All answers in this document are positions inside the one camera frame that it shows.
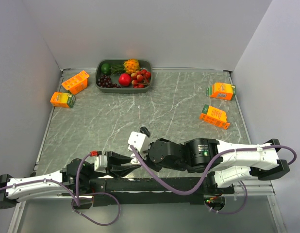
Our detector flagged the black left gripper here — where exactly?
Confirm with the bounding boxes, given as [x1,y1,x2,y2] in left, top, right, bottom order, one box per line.
[84,150,141,181]

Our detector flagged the white earbud charging case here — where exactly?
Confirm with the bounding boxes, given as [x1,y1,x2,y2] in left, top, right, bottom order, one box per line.
[130,154,140,165]

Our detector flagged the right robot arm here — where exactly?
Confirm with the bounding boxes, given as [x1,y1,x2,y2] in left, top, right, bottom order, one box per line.
[139,138,290,196]

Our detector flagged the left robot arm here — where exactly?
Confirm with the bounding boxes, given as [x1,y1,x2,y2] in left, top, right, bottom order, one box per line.
[0,151,140,209]

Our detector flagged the black earbud charging case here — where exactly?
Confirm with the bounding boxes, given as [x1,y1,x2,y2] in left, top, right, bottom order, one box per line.
[139,126,150,137]

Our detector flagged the red lychee bunch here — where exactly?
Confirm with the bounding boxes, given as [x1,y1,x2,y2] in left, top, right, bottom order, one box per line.
[131,69,152,88]

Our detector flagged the red apple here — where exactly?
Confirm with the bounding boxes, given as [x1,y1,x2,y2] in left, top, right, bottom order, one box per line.
[118,73,132,87]

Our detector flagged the dark grape bunch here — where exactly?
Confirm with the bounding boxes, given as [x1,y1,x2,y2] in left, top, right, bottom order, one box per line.
[97,74,120,88]

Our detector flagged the orange green box left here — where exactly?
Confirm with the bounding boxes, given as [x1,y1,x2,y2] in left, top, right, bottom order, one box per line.
[50,92,76,108]

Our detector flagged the orange box back right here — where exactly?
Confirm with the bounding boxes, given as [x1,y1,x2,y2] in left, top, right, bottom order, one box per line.
[206,83,236,100]

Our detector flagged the grey-green fruit tray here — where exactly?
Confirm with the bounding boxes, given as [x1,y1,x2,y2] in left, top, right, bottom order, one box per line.
[95,59,154,94]

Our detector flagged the orange box back left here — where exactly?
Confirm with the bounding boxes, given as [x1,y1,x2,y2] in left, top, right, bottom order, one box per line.
[61,70,90,95]

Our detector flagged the green leafy sprig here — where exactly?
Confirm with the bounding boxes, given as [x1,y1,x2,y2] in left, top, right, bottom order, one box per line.
[111,64,126,74]

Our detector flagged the green lime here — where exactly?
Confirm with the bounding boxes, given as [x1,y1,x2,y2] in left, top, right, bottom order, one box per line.
[101,63,111,75]

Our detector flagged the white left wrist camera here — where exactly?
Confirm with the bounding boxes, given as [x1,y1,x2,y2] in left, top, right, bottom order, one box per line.
[90,151,108,173]

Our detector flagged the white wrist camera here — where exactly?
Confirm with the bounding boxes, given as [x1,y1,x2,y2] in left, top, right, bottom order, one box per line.
[127,132,151,159]
[90,151,108,173]

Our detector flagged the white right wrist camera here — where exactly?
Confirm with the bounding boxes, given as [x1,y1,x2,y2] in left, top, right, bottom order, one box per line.
[127,132,151,159]

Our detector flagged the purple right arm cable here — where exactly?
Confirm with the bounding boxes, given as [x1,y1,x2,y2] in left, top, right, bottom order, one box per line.
[130,145,298,216]

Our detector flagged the aluminium frame rail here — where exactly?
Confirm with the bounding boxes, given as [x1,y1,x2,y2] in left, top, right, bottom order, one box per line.
[234,184,275,196]

